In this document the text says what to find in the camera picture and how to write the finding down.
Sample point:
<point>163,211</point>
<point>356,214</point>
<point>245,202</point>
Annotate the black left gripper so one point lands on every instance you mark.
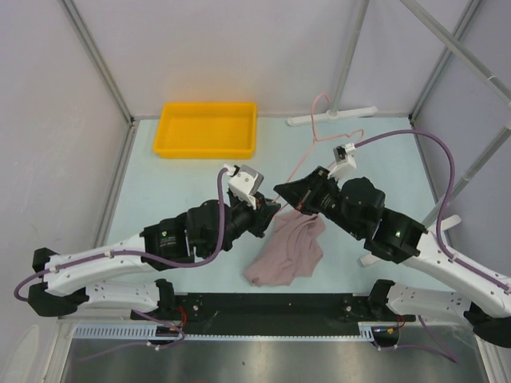
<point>262,215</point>

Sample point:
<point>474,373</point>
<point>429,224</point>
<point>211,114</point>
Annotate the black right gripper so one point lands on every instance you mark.
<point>302,193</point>

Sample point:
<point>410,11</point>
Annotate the pink tank top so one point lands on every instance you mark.
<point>292,251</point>

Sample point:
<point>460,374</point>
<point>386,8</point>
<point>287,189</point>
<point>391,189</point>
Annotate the pink wire hanger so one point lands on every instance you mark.
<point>316,139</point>

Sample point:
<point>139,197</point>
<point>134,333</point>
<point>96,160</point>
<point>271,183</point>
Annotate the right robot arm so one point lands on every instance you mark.
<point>479,297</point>

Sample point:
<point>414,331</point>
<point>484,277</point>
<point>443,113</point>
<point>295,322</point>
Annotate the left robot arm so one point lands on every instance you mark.
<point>188,240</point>

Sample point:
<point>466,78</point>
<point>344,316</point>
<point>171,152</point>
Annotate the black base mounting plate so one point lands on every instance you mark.
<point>275,315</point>

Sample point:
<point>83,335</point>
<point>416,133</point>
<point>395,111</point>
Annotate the yellow plastic bin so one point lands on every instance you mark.
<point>207,130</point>

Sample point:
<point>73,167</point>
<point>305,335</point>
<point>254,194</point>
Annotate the white garment rack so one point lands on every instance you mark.
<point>393,69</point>

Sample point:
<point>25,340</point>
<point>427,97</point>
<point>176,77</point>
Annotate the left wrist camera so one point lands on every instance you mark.
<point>244,183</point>

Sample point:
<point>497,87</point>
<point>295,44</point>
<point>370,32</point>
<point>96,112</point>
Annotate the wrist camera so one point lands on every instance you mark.
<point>345,162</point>
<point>244,183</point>

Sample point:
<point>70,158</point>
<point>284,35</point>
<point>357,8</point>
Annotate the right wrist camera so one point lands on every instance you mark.
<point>345,162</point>

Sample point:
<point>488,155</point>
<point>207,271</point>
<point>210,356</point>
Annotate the white slotted cable duct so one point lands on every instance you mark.
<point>159,333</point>

